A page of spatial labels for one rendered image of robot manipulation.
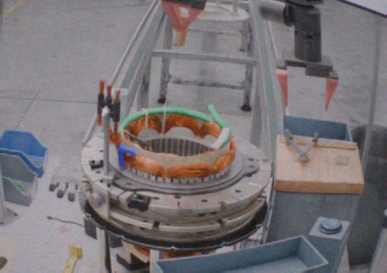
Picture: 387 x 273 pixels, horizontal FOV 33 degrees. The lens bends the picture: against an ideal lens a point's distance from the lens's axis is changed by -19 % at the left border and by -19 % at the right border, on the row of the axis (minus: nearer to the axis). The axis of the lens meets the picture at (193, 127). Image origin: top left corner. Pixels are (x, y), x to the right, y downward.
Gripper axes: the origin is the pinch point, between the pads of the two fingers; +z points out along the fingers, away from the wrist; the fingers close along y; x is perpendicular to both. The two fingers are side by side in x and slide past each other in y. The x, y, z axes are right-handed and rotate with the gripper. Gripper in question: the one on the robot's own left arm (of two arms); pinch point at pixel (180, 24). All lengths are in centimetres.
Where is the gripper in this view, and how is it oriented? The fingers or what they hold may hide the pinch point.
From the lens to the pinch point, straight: 117.8
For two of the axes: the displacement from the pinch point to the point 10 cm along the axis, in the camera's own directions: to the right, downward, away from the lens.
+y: -1.8, 6.7, -7.2
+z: -1.3, 7.1, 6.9
